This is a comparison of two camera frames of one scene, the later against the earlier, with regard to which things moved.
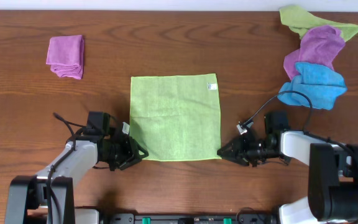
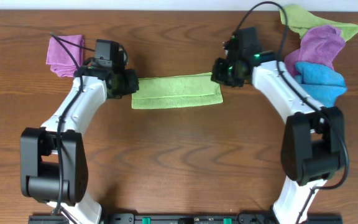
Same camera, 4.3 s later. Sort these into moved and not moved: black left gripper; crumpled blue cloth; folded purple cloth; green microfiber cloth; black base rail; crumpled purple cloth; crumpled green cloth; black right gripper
Moved: green microfiber cloth; black right gripper; black left gripper
Not moved: crumpled green cloth; crumpled blue cloth; black base rail; crumpled purple cloth; folded purple cloth
